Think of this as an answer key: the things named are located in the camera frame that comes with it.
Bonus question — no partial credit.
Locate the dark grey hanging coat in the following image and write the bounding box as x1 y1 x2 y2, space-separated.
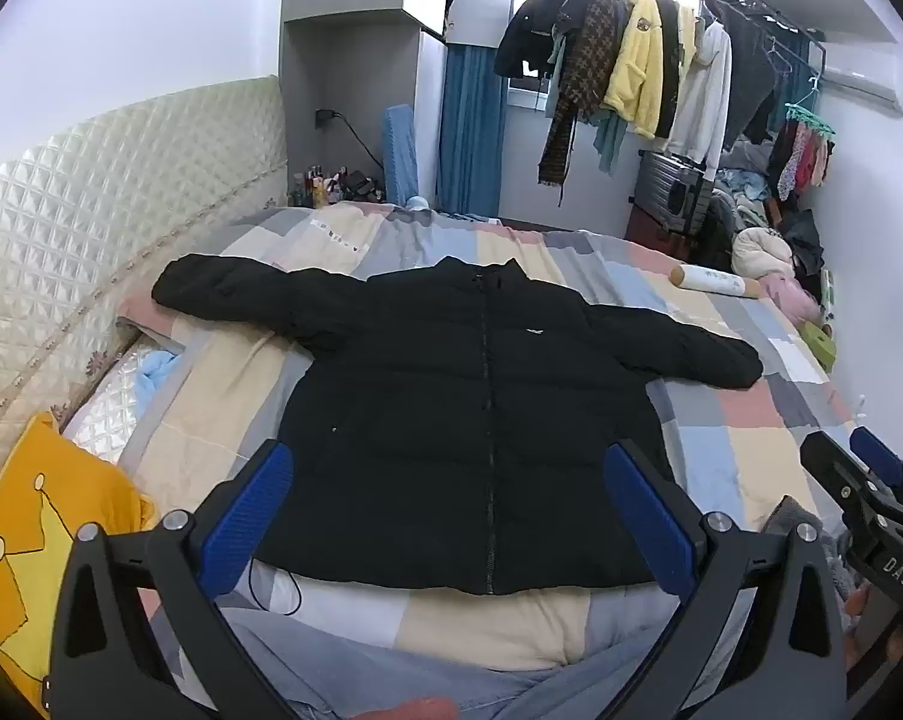
721 7 778 147

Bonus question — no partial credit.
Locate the light blue cloth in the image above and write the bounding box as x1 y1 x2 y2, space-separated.
137 351 186 398

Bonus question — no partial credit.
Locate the pink cloth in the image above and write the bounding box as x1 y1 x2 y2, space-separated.
762 274 820 323

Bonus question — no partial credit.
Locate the cream quilted headboard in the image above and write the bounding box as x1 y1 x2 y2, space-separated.
0 75 289 526

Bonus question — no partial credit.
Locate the white hoodie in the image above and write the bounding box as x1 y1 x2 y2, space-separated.
665 19 733 166

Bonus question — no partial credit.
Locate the person's left hand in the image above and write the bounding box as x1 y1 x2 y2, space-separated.
378 696 461 720

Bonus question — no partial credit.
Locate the black power plug with cable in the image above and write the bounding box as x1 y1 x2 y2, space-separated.
314 109 386 185

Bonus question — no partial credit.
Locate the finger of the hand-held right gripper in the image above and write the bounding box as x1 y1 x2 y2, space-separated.
800 431 883 535
850 426 903 522

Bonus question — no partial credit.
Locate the thin black cable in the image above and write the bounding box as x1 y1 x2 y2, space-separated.
247 562 304 616

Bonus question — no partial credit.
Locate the short black hanging jacket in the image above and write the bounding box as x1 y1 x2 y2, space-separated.
494 0 561 80

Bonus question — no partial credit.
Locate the green plush toy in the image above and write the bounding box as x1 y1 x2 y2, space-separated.
800 321 838 372

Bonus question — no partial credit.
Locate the yellow fleece jacket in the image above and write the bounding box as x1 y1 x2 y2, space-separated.
601 0 666 140

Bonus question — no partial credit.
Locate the blue covered chair back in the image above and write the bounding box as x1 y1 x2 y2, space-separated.
382 103 421 207

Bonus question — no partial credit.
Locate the black puffer jacket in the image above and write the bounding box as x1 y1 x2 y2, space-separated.
151 253 766 597

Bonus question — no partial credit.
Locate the grey ribbed suitcase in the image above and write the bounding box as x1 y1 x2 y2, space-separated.
635 152 703 222

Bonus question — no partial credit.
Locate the cream plush cushion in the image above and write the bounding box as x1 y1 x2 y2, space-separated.
732 226 797 278

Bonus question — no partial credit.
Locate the teal hanging garment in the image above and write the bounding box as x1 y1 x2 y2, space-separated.
592 109 628 175

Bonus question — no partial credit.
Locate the blue curtain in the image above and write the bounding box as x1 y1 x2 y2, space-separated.
437 43 511 222

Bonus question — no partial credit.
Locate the yellow crown print pillow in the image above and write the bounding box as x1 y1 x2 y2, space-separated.
0 411 158 717

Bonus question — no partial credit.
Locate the white air conditioner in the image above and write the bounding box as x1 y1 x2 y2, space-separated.
822 64 903 117

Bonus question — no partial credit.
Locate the white cylindrical roller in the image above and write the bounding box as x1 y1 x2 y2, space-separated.
670 264 763 299

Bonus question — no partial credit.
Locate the black metal clothes rack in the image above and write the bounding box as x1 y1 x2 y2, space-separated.
578 0 831 166

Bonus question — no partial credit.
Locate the cluster of cosmetic bottles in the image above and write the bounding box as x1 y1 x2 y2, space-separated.
290 161 385 207

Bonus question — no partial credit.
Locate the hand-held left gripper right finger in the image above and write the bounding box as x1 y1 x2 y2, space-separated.
603 439 850 720

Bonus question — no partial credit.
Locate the green clip hanger with clothes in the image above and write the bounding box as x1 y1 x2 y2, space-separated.
766 101 835 200

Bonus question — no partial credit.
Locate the pile of mixed clothes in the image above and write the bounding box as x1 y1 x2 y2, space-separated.
710 142 827 293

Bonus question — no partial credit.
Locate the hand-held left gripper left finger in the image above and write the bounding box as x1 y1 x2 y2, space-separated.
46 439 302 720

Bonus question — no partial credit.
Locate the white quilted pillow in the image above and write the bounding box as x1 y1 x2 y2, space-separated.
61 341 190 481

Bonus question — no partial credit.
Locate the thin black hanging garment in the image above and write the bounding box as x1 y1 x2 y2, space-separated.
652 0 683 140

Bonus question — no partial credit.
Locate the patchwork pastel duvet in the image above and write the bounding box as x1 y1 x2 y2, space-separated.
117 204 861 672

